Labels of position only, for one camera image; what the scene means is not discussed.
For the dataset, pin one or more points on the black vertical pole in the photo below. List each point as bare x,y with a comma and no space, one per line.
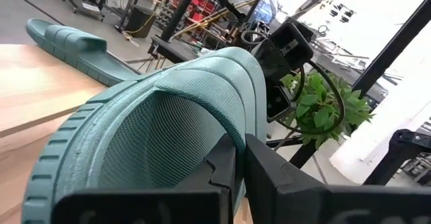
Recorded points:
182,12

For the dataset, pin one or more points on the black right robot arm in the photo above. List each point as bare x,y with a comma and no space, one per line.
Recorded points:
296,45

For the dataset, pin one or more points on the green rubber slide sandal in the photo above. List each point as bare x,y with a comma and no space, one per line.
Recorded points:
74,45
151,116

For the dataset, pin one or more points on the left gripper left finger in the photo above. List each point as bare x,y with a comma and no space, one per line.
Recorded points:
141,207

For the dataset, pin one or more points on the black metal bracket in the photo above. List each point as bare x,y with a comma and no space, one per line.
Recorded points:
400,146

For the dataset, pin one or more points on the dark grey desk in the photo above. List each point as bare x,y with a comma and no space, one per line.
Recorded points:
171,50

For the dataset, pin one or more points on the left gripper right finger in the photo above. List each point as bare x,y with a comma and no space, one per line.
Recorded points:
303,207

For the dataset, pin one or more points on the green leafy potted plant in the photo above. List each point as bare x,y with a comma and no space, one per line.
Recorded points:
320,116

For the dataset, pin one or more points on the black box on floor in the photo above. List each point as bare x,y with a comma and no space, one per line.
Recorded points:
139,22

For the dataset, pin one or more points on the metal wheeled cart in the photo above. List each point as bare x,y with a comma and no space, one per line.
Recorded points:
91,8

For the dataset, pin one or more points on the black aluminium rig frame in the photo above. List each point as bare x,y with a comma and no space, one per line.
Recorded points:
387,56

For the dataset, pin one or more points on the red tool cabinet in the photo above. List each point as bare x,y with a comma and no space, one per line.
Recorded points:
202,3

